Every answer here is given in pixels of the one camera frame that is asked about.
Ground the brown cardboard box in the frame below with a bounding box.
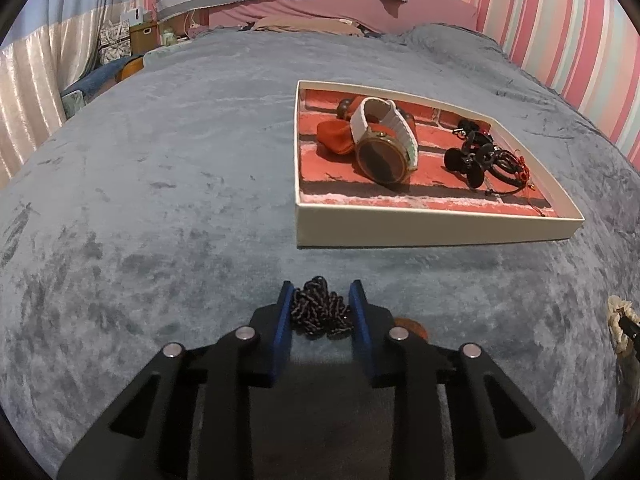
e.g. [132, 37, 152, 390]
[130, 22, 158, 56]

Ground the orange stool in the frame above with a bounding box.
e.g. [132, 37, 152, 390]
[116, 57, 146, 83]

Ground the red knotted charm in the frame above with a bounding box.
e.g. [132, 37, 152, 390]
[515, 152, 547, 218]

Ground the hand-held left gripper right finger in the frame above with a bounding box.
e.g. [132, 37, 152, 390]
[348, 280, 585, 480]

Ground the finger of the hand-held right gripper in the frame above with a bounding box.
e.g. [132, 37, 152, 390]
[617, 310, 640, 343]

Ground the blue folded cloth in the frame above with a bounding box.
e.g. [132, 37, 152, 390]
[62, 57, 131, 96]

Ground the brown wooden bead bracelet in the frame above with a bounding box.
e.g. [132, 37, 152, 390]
[336, 97, 416, 126]

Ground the white strap wristwatch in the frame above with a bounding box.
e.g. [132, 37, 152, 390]
[349, 96, 420, 186]

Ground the floral storage box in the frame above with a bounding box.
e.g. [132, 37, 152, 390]
[99, 22, 132, 66]

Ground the pale green cloth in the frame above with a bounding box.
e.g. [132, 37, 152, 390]
[142, 42, 191, 68]

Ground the beige fuzzy scrunchie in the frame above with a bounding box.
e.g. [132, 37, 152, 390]
[607, 296, 640, 356]

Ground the pink headboard cover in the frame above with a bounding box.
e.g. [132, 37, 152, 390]
[207, 0, 481, 36]

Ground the orange scrunchie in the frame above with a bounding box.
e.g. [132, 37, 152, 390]
[316, 119, 358, 157]

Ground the beige pillow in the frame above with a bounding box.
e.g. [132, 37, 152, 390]
[252, 16, 366, 37]

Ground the beige tray with brick-print lining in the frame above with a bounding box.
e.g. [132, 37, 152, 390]
[294, 80, 586, 248]

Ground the cream satin curtain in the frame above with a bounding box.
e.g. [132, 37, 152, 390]
[0, 7, 108, 176]

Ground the black hair claw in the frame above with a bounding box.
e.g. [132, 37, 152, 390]
[444, 130, 501, 190]

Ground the brown pendant necklace black cord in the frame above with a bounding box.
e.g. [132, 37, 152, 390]
[291, 275, 430, 345]

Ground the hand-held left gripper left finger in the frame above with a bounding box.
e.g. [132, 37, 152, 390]
[57, 280, 296, 480]

